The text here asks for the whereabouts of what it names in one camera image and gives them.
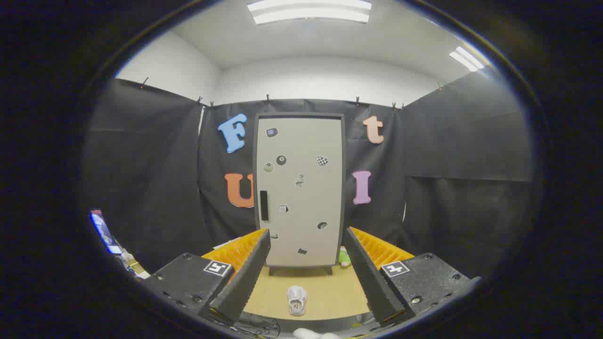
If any grey shoe cabinet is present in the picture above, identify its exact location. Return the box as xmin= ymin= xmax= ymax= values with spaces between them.
xmin=253 ymin=112 xmax=347 ymax=276

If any long ceiling light panel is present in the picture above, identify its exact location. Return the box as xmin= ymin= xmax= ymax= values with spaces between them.
xmin=247 ymin=0 xmax=373 ymax=25

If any pale yellowish clutter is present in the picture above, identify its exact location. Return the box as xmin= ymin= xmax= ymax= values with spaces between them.
xmin=120 ymin=251 xmax=151 ymax=280

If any small ceiling light panel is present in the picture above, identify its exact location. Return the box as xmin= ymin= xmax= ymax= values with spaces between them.
xmin=449 ymin=45 xmax=486 ymax=72

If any white canvas shoe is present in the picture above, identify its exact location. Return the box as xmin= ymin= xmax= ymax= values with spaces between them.
xmin=287 ymin=285 xmax=308 ymax=316

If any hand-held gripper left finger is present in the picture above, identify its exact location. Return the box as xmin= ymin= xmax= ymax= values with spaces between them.
xmin=140 ymin=228 xmax=272 ymax=326

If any blue and white object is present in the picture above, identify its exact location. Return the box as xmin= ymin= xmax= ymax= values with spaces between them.
xmin=90 ymin=209 xmax=124 ymax=255

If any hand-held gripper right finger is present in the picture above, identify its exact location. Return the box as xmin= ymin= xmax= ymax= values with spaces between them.
xmin=343 ymin=226 xmax=482 ymax=328

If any black backdrop cloth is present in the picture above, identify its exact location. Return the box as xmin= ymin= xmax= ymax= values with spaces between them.
xmin=82 ymin=70 xmax=535 ymax=283

